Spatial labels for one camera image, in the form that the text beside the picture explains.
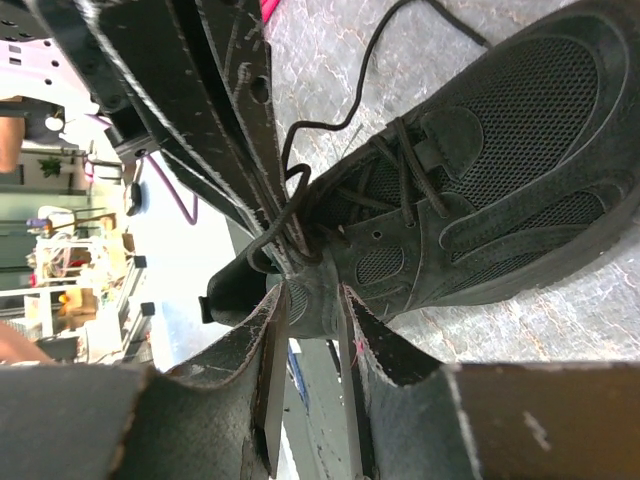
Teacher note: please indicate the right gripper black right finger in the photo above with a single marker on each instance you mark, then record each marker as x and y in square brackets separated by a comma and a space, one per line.
[411, 416]

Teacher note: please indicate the black shoe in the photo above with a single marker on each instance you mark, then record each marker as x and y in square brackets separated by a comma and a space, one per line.
[518, 172]

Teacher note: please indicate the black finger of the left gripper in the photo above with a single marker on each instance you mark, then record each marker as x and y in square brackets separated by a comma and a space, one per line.
[243, 176]
[154, 49]

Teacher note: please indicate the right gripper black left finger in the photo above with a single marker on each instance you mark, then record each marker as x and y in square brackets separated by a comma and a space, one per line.
[215, 416]

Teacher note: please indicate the magenta folded cloth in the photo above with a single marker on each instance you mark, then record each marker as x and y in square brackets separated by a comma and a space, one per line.
[267, 8]

